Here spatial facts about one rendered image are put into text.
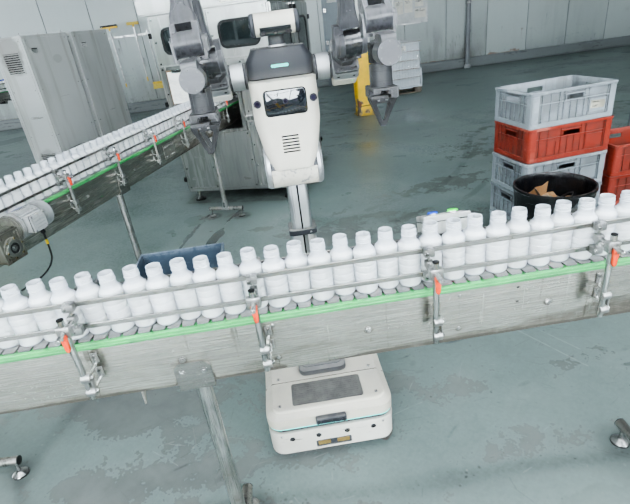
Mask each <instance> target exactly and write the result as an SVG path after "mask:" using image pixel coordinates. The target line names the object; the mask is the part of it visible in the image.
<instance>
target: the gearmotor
mask: <svg viewBox="0 0 630 504"><path fill-rule="evenodd" d="M53 220H54V211H53V209H52V208H51V206H50V205H49V204H47V203H46V202H44V201H42V200H34V201H32V202H30V203H28V204H26V205H24V206H20V207H18V208H16V209H14V210H12V211H10V212H9V213H8V214H6V215H3V216H1V217H0V265H8V266H10V265H12V264H13V263H15V262H16V261H18V260H20V259H21V258H23V257H24V256H26V255H27V254H28V251H27V249H26V247H25V245H24V242H23V239H25V238H26V237H28V236H30V235H32V234H33V233H37V232H39V231H40V232H41V234H43V235H44V238H45V242H46V244H47V246H48V249H49V252H50V255H51V261H50V265H49V267H48V268H47V270H46V271H45V272H44V273H43V274H42V275H41V276H40V277H39V278H40V279H41V278H42V277H43V276H44V275H45V274H46V273H47V272H48V270H49V269H50V267H51V265H52V262H53V254H52V251H51V248H50V245H49V241H48V239H47V237H46V235H45V232H46V231H45V230H44V228H46V227H47V226H49V224H50V223H52V222H53Z"/></svg>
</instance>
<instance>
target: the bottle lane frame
mask: <svg viewBox="0 0 630 504"><path fill-rule="evenodd" d="M590 261H591V260H590ZM576 263H577V262H576ZM605 263H606V259H605V258H604V261H599V262H593V261H591V263H586V264H579V263H577V265H573V266H565V265H563V267H561V268H554V269H553V268H551V267H550V269H548V270H542V271H539V270H537V269H536V271H535V272H529V273H525V272H523V271H522V270H521V271H522V274H516V275H510V274H509V273H508V276H503V277H496V276H495V275H494V278H491V279H482V278H481V277H480V280H478V281H472V282H470V281H468V280H467V279H466V282H465V283H459V284H455V283H454V282H452V283H453V284H452V285H446V286H441V293H440V294H439V298H440V308H439V312H440V316H442V318H444V319H445V323H444V324H443V332H444V334H445V336H444V337H443V339H442V340H439V343H443V342H449V341H455V340H461V339H468V338H474V337H480V336H486V335H492V334H498V333H504V332H511V331H517V330H523V329H529V328H535V327H541V326H547V325H554V324H560V323H566V322H572V321H578V320H584V319H591V318H597V316H596V310H595V306H596V305H598V302H597V301H595V297H593V292H594V287H598V283H595V281H596V275H597V273H601V272H603V273H604V268H605ZM608 290H610V291H611V292H612V298H611V299H610V300H609V307H610V309H609V312H608V313H603V316H609V315H615V314H621V313H627V312H630V257H624V258H620V257H619V258H618V262H617V265H616V266H615V267H613V266H612V271H611V276H610V281H609V286H608ZM432 318H433V288H427V287H426V286H424V289H421V290H412V288H410V291H408V292H402V293H399V292H398V291H396V293H395V294H389V295H385V294H384V293H382V296H376V297H370V295H368V298H364V299H356V298H355V297H354V300H351V301H345V302H342V300H341V299H339V302H338V303H332V304H328V303H327V302H325V304H324V305H319V306H313V304H311V306H310V307H306V308H299V307H298V306H297V307H296V309H294V310H287V311H285V310H284V308H282V311H281V312H275V313H270V311H269V310H268V312H267V314H262V315H260V320H261V325H262V330H263V334H264V339H265V344H267V336H266V335H265V330H264V326H266V325H271V329H272V335H270V339H274V345H275V348H273V351H272V359H273V360H274V361H275V364H273V367H270V371H271V370H277V369H283V368H289V367H295V366H302V365H308V364H314V363H320V362H326V361H332V360H338V359H345V358H351V357H357V356H363V355H369V354H375V353H381V352H388V351H394V350H400V349H406V348H412V347H418V346H425V345H431V344H434V343H433V337H432V331H433V323H432ZM74 345H75V347H76V350H77V352H78V354H79V356H80V359H81V361H82V363H83V366H84V368H85V370H86V373H89V372H90V371H91V369H92V367H93V365H94V363H92V360H91V358H90V356H89V354H90V353H97V356H98V358H99V360H100V362H98V363H97V365H96V367H98V366H102V368H103V370H104V373H105V375H104V376H103V377H102V379H101V382H100V384H99V386H98V388H100V392H99V394H98V395H97V398H96V399H99V398H105V397H111V396H117V395H123V394H129V393H136V392H142V391H148V390H154V389H160V388H166V387H172V386H178V383H177V380H176V377H175V374H174V368H175V367H176V365H177V364H179V363H185V362H191V361H197V360H206V361H207V362H209V363H211V367H212V370H213V374H214V378H215V379H222V378H228V377H234V376H240V375H246V374H252V373H259V372H265V370H264V366H263V361H262V356H261V352H260V347H259V342H258V337H257V332H256V328H255V323H254V319H253V316H249V317H243V318H242V317H241V315H239V317H238V318H236V319H230V320H227V319H226V317H225V318H224V320H223V321H217V322H212V320H211V319H210V321H209V323H205V324H197V322H195V324H194V325H192V326H186V327H183V326H182V323H181V325H180V327H179V328H173V329H168V328H167V326H166V328H165V330H160V331H153V328H152V329H151V331H150V332H147V333H141V334H138V330H137V332H136V333H135V334H134V335H128V336H123V333H122V335H121V336H120V337H116V338H108V336H107V337H106V338H105V339H103V340H97V341H93V338H92V340H91V341H90V342H84V343H78V341H77V342H76V343H75V344H74ZM86 400H90V398H89V397H87V395H86V389H85V386H84V384H82V383H81V382H80V375H79V373H78V371H77V368H76V366H75V364H74V361H73V359H72V357H71V355H70V353H67V352H66V351H65V349H64V347H63V346H62V344H61V346H58V347H52V348H48V346H47V347H46V348H45V349H39V350H33V348H32V349H31V350H30V351H27V352H20V353H18V350H17V351H16V352H15V353H14V354H8V355H3V354H0V414H6V413H13V412H19V411H25V410H31V409H37V408H43V407H49V406H56V405H62V404H68V403H74V402H80V401H86Z"/></svg>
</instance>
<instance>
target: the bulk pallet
mask: <svg viewBox="0 0 630 504"><path fill-rule="evenodd" d="M398 42H399V43H400V44H401V46H402V56H401V58H400V60H399V61H398V62H397V63H396V64H394V65H392V80H393V84H395V85H398V86H399V89H401V90H399V91H405V90H412V89H413V90H414V91H409V92H403V93H399V95H401V94H408V93H415V92H421V91H422V90H421V89H422V68H421V67H420V60H421V58H420V51H421V50H420V49H419V44H420V41H417V40H398ZM420 79H421V82H420Z"/></svg>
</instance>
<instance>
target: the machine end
mask: <svg viewBox="0 0 630 504"><path fill-rule="evenodd" d="M200 2H201V6H202V10H203V14H204V18H205V22H206V25H207V28H208V30H209V33H210V35H211V36H212V39H217V38H219V39H220V43H221V47H222V51H223V54H224V57H225V59H226V63H227V65H230V64H237V63H242V64H243V63H245V64H246V60H247V57H248V55H249V52H250V49H252V48H259V47H267V46H268V45H269V44H268V37H267V36H266V37H257V38H256V37H255V38H252V37H251V34H250V28H249V26H248V25H249V22H248V15H249V14H252V13H260V12H268V11H275V9H276V10H283V9H291V8H297V9H298V12H299V18H300V31H299V32H295V33H289V34H284V42H285V43H286V44H289V43H297V42H302V43H304V44H305V46H306V47H307V49H308V50H309V51H310V53H311V54H312V52H311V43H310V33H309V24H308V19H309V14H307V6H306V2H305V0H200ZM135 5H136V9H137V13H138V16H140V17H147V23H148V27H149V31H150V34H148V38H149V39H152V43H153V47H154V51H155V55H156V59H157V63H158V67H159V71H160V75H161V79H162V83H163V87H164V91H165V95H166V99H167V102H165V106H166V107H169V109H170V108H173V107H174V106H177V105H180V104H174V105H173V101H172V96H171V92H170V88H169V83H168V79H167V75H166V71H168V70H174V69H181V68H180V64H175V63H174V59H173V55H172V52H171V48H170V44H169V39H170V38H171V37H170V31H169V13H170V1H169V0H137V1H135ZM252 15H253V14H252ZM235 92H237V95H238V100H239V106H240V111H241V117H242V118H240V119H239V120H237V121H236V122H234V123H232V124H231V125H229V126H228V127H226V128H224V129H223V130H221V131H219V134H218V140H217V146H216V153H217V157H218V162H219V167H220V171H221V176H222V181H223V186H224V190H241V189H267V188H269V187H268V182H267V176H266V170H265V164H264V157H263V152H262V150H263V145H262V142H261V139H260V137H259V134H258V131H257V129H256V126H255V121H254V115H253V109H252V103H251V97H250V91H249V90H243V91H235ZM235 92H234V91H233V92H232V93H233V94H235ZM181 160H182V164H183V168H184V172H185V177H184V181H185V182H187V184H188V188H189V189H190V192H197V193H199V197H197V198H196V201H202V200H205V199H206V196H202V195H201V192H202V191H220V189H219V185H218V180H217V175H216V171H215V166H214V162H213V157H212V154H208V153H207V151H206V150H205V148H204V147H203V145H202V144H201V143H200V144H199V145H197V146H195V147H194V148H192V149H190V150H189V151H187V152H186V153H184V154H182V155H181Z"/></svg>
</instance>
